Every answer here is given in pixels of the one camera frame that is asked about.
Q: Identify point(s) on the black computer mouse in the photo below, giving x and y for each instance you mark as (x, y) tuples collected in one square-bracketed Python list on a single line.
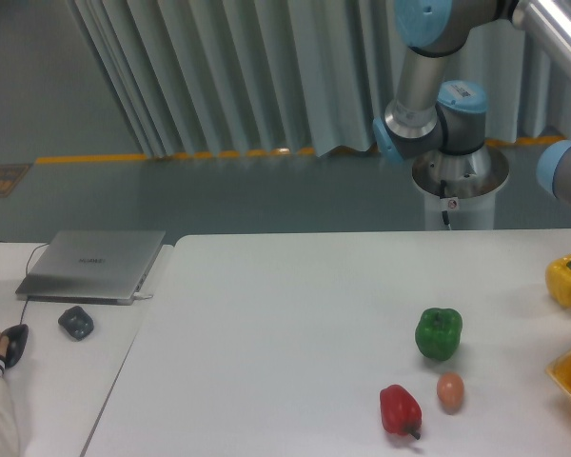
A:
[(18, 337)]

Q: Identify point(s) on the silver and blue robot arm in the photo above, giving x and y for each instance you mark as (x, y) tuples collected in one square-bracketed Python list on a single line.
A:
[(437, 124)]

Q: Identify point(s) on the yellow bell pepper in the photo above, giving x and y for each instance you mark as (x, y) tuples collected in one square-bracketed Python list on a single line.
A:
[(558, 280)]

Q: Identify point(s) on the green bell pepper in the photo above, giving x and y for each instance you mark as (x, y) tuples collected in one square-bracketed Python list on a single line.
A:
[(438, 333)]

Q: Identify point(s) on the brown egg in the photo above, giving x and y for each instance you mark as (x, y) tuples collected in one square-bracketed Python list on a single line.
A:
[(450, 390)]

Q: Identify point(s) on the red bell pepper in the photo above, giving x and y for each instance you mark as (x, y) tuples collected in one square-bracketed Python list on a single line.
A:
[(400, 413)]

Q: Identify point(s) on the pale green pleated curtain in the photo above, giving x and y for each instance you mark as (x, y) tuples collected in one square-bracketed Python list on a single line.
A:
[(195, 76)]

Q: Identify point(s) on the silver closed laptop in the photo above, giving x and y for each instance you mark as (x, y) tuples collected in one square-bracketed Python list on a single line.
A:
[(106, 267)]

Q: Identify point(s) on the small dark grey controller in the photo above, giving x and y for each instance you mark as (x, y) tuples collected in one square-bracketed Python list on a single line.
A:
[(77, 323)]

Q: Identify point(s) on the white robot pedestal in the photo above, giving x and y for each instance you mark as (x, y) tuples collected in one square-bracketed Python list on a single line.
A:
[(460, 192)]

